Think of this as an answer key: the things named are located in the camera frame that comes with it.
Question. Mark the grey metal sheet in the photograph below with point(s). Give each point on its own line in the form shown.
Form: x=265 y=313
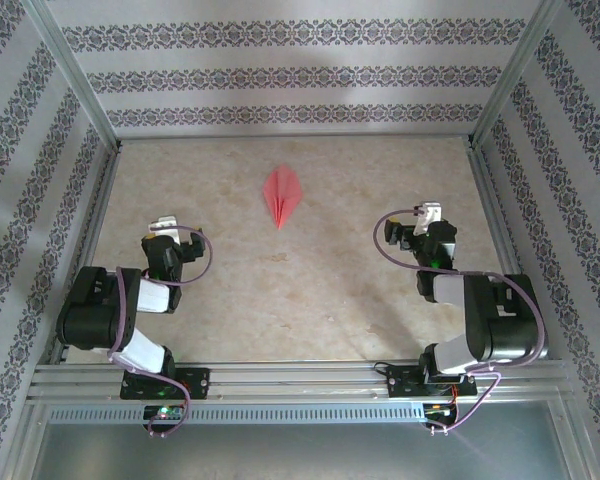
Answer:
x=300 y=455

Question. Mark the aluminium mounting rail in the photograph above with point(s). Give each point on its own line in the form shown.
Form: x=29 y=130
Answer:
x=300 y=380

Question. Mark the aluminium back rail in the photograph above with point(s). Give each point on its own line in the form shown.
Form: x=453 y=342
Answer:
x=295 y=136

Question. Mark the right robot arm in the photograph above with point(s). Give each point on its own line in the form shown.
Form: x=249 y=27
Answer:
x=510 y=325

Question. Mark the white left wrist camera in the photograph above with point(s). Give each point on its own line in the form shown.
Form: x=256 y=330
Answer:
x=167 y=220

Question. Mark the circuit board with green light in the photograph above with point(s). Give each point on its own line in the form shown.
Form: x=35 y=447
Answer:
x=165 y=412

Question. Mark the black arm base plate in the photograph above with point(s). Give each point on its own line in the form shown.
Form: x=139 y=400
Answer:
x=200 y=382
x=400 y=382

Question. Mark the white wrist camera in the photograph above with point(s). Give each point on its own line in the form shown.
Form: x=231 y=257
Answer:
x=430 y=210
x=167 y=220

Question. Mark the aluminium side rail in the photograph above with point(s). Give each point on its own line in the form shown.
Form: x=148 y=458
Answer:
x=94 y=220
x=491 y=200

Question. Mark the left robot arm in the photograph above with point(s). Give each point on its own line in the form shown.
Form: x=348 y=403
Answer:
x=90 y=310

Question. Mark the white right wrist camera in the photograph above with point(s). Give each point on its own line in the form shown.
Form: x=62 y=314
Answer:
x=430 y=210

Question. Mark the aluminium frame post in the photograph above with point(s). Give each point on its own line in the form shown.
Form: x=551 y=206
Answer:
x=79 y=85
x=507 y=85

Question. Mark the pink paper sheet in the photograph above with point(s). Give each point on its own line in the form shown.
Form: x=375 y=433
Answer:
x=281 y=192

